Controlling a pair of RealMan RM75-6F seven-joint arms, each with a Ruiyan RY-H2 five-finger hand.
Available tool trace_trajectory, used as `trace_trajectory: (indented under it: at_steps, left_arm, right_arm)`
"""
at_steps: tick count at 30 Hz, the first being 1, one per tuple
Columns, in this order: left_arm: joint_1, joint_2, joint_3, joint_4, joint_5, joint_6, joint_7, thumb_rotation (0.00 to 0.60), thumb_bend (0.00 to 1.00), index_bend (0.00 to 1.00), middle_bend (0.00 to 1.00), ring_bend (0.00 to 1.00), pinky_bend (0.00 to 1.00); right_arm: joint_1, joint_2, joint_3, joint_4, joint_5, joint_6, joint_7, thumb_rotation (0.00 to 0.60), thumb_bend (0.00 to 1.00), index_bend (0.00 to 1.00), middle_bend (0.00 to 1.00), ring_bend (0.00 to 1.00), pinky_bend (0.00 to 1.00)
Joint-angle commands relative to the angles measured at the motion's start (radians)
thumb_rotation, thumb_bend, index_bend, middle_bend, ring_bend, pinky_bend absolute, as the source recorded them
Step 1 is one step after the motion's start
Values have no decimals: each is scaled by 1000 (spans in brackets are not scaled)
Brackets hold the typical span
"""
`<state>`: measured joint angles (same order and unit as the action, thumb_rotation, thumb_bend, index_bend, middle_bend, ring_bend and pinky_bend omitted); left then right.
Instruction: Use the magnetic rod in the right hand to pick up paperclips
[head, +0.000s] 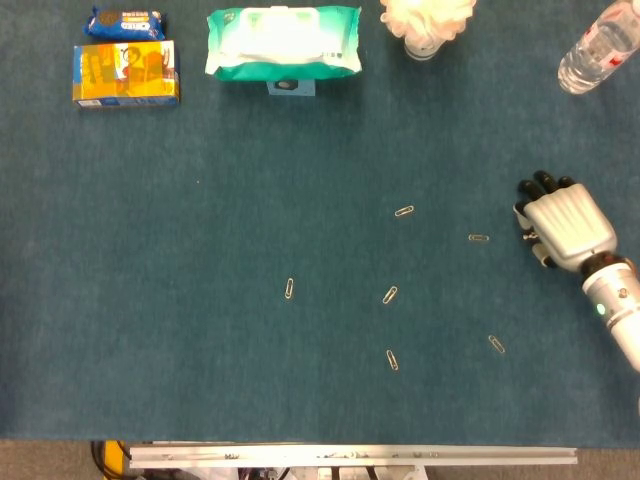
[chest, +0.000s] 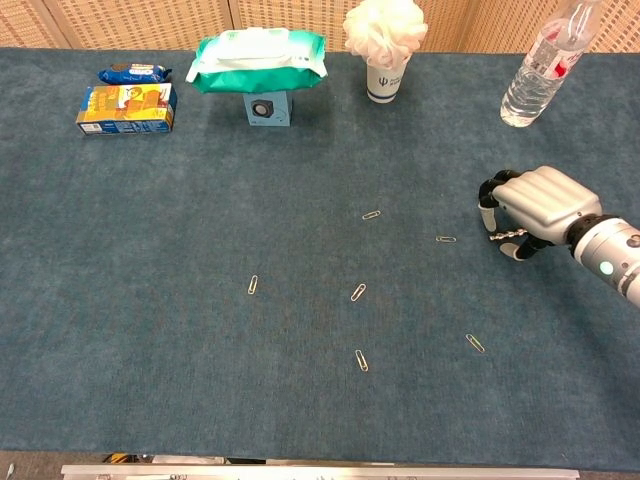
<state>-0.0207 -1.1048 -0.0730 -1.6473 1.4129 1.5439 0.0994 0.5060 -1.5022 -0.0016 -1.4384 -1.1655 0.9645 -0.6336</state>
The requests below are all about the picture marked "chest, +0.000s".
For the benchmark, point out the white paper cup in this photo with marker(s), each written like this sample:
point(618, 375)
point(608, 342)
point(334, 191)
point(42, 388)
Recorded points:
point(386, 82)

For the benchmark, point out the woven wicker partition screen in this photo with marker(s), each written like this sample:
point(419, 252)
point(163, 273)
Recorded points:
point(150, 22)

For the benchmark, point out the clear plastic water bottle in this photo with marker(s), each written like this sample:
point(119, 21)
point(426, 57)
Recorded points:
point(537, 80)

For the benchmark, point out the blue felt table cover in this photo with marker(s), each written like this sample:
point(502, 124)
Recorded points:
point(150, 250)

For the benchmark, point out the light blue speaker box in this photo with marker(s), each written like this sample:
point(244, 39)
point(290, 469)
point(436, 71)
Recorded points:
point(267, 110)

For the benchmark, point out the white mesh bath pouf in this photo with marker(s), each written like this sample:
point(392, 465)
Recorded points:
point(385, 30)

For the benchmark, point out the paperclip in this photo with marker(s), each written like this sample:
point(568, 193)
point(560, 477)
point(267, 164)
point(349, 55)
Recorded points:
point(253, 284)
point(445, 239)
point(361, 360)
point(358, 292)
point(371, 215)
point(475, 343)

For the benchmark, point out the green wet wipes pack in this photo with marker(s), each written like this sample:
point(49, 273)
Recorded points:
point(255, 57)

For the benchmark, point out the yellow frame part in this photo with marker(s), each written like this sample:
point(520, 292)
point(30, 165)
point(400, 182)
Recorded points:
point(117, 458)

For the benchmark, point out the yellow and blue carton box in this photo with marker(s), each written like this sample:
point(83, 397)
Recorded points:
point(125, 107)

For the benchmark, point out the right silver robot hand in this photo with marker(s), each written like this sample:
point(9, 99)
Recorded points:
point(545, 197)

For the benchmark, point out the blue cookie packet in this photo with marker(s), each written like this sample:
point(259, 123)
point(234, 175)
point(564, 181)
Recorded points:
point(132, 74)

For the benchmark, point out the aluminium profile rail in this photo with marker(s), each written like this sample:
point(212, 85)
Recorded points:
point(300, 472)

